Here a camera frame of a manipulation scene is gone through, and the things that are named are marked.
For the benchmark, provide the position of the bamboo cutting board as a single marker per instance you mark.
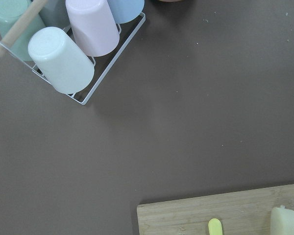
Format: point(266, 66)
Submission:
point(241, 213)

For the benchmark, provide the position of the pink ribbed bowl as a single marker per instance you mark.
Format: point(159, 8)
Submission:
point(170, 0)

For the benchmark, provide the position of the pink plastic cup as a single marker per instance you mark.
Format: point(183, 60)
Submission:
point(93, 26)

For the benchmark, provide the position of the white plastic cup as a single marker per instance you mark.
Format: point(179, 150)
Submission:
point(60, 60)

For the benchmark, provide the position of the mint green plastic cup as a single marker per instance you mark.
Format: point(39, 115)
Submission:
point(10, 12)

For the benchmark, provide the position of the grey plastic cup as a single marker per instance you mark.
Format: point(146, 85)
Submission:
point(54, 13)

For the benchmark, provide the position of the white wire cup rack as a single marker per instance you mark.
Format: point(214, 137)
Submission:
point(101, 64)

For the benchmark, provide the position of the yellow plastic knife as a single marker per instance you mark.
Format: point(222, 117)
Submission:
point(215, 227)

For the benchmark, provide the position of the wooden rack handle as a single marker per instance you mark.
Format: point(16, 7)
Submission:
point(21, 25)

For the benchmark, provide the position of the blue plastic cup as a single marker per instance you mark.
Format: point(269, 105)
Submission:
point(125, 11)

